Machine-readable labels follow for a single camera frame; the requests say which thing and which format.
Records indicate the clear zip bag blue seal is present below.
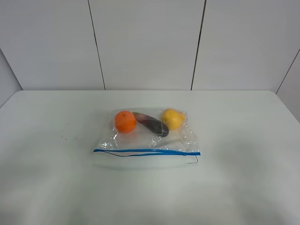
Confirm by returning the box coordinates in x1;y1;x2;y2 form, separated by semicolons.
91;108;201;170

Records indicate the dark purple eggplant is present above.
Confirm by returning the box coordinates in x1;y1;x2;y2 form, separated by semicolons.
133;112;169;137

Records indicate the yellow fruit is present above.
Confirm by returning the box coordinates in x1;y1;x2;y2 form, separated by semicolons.
161;108;186;130

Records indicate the orange fruit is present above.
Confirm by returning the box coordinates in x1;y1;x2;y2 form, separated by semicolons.
114;111;136;134

